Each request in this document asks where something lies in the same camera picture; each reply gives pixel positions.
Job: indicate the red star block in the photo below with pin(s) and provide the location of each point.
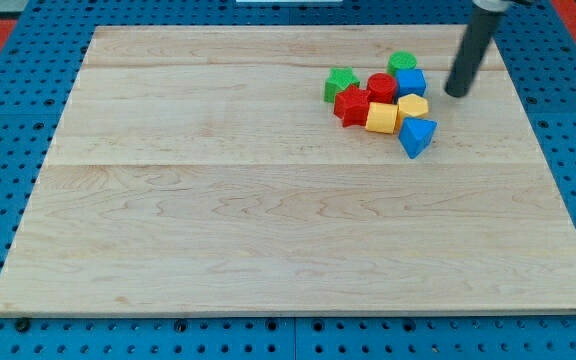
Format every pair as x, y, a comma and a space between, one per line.
351, 106

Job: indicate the green cylinder block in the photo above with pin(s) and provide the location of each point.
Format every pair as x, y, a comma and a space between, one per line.
400, 60

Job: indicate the light wooden board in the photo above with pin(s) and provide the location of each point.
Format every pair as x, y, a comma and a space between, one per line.
198, 172

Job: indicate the yellow cube block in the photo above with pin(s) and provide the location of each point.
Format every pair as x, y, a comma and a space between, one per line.
381, 118

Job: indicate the blue cube block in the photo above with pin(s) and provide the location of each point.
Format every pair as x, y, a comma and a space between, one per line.
411, 81

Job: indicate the yellow hexagon block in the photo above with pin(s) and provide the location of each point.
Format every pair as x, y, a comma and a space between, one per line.
411, 105

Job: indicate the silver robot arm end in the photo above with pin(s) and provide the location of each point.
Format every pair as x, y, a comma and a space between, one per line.
500, 5

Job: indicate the red cylinder block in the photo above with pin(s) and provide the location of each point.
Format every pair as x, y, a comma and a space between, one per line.
382, 88

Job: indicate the blue triangle block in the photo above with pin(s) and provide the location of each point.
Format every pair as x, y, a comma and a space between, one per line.
416, 135

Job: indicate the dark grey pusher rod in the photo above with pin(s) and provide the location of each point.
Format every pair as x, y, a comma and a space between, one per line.
473, 46

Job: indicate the green star block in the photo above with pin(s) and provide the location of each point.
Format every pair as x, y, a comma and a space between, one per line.
338, 80

